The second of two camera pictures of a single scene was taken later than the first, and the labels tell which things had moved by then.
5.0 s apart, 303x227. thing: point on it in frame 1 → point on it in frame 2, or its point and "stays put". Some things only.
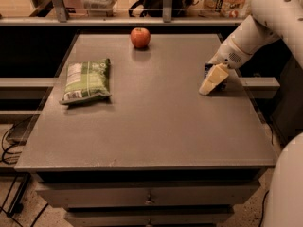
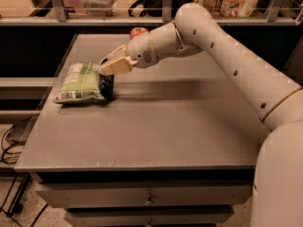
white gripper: [226, 56] → [141, 50]
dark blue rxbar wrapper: [220, 88] → [106, 85]
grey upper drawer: [64, 194] stays put
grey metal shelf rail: [168, 19] stays put
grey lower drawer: [151, 217] stays put
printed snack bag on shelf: [227, 1] stays put
